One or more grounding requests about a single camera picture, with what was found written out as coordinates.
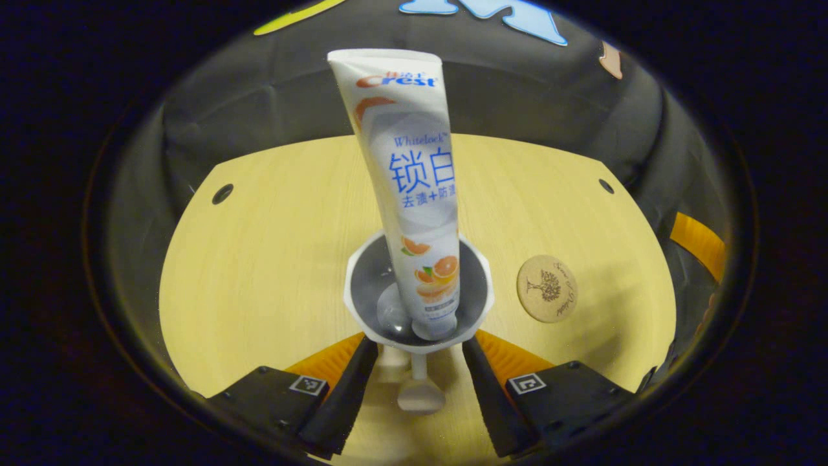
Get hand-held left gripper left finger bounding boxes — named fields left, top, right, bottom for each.
left=207, top=333, right=379, bottom=460

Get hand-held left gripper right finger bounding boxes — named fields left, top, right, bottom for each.
left=461, top=330, right=638, bottom=457

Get white cup with wooden handle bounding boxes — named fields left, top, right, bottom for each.
left=343, top=230, right=496, bottom=415

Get round wooden coaster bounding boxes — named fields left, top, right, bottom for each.
left=516, top=254, right=578, bottom=323

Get white toothpaste tube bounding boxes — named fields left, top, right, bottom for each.
left=327, top=49, right=461, bottom=342

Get wooden desktop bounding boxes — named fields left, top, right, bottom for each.
left=158, top=133, right=677, bottom=466

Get black backdrop cloth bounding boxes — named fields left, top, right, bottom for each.
left=107, top=0, right=738, bottom=389

